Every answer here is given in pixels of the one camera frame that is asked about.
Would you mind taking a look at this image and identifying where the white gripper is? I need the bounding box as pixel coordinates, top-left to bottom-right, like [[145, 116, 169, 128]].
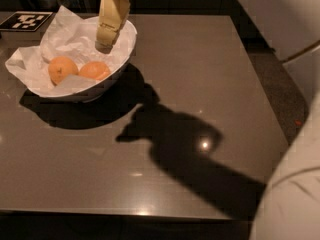
[[96, 0, 130, 53]]

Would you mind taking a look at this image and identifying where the white crumpled paper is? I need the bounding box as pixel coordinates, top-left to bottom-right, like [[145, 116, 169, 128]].
[[4, 5, 136, 98]]

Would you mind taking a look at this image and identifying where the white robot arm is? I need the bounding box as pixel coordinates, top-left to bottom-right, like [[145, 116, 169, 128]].
[[190, 0, 320, 240]]

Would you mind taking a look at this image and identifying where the orange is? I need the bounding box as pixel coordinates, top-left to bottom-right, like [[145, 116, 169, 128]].
[[48, 56, 78, 85], [78, 61, 111, 81]]

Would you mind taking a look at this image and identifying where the black white fiducial marker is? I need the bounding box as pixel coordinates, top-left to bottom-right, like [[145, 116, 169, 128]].
[[0, 11, 53, 32]]

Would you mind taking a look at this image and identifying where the white ceramic bowl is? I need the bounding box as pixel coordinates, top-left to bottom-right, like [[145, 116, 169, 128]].
[[27, 15, 138, 104]]

